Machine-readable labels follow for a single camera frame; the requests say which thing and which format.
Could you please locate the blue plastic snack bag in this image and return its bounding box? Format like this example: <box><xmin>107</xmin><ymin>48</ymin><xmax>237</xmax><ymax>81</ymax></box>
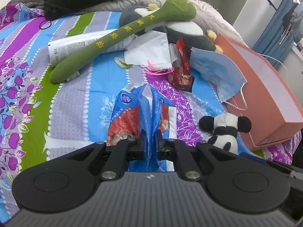
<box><xmin>106</xmin><ymin>84</ymin><xmax>177</xmax><ymax>172</ymax></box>

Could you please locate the small panda plush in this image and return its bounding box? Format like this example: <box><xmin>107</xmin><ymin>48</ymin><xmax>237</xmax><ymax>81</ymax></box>
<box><xmin>198</xmin><ymin>113</ymin><xmax>252</xmax><ymax>154</ymax></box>

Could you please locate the red snack wrapper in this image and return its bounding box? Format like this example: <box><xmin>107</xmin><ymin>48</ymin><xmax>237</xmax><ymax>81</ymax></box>
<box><xmin>167</xmin><ymin>38</ymin><xmax>195</xmax><ymax>92</ymax></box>

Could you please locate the blue face mask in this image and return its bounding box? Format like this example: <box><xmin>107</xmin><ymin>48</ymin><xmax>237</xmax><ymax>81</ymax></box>
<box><xmin>190</xmin><ymin>47</ymin><xmax>248</xmax><ymax>111</ymax></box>

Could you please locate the white paper towel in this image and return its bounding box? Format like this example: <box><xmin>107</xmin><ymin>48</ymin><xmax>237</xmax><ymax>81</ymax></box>
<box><xmin>124</xmin><ymin>31</ymin><xmax>172</xmax><ymax>71</ymax></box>

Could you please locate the orange cardboard box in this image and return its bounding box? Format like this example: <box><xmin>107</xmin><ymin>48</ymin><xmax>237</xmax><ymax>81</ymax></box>
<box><xmin>215</xmin><ymin>33</ymin><xmax>302</xmax><ymax>151</ymax></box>

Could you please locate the colourful striped bedsheet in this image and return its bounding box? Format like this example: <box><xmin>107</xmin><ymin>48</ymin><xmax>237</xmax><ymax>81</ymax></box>
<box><xmin>0</xmin><ymin>2</ymin><xmax>301</xmax><ymax>218</ymax></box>

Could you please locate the grey penguin plush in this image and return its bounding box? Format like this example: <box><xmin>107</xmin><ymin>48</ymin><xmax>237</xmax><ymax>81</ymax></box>
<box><xmin>119</xmin><ymin>4</ymin><xmax>223</xmax><ymax>54</ymax></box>

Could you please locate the white tube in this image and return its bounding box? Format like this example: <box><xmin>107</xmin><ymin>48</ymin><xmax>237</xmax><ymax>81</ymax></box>
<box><xmin>48</xmin><ymin>30</ymin><xmax>137</xmax><ymax>67</ymax></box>

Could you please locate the green plush stick toy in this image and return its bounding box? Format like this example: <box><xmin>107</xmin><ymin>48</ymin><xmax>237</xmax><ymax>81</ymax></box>
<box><xmin>50</xmin><ymin>0</ymin><xmax>197</xmax><ymax>84</ymax></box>

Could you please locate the blue curtain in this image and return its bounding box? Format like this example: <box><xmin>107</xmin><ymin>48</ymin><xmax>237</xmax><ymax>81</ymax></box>
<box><xmin>252</xmin><ymin>0</ymin><xmax>294</xmax><ymax>70</ymax></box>

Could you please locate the pink string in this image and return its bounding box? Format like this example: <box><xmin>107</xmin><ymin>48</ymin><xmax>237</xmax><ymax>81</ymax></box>
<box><xmin>145</xmin><ymin>60</ymin><xmax>175</xmax><ymax>75</ymax></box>

